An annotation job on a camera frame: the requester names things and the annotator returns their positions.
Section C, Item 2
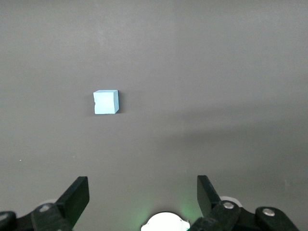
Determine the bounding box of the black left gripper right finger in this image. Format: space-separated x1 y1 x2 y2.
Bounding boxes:
190 175 299 231

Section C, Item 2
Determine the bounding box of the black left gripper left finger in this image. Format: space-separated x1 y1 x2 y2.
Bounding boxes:
0 176 90 231

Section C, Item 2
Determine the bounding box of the light blue foam block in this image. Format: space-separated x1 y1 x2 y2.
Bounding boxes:
93 90 120 115

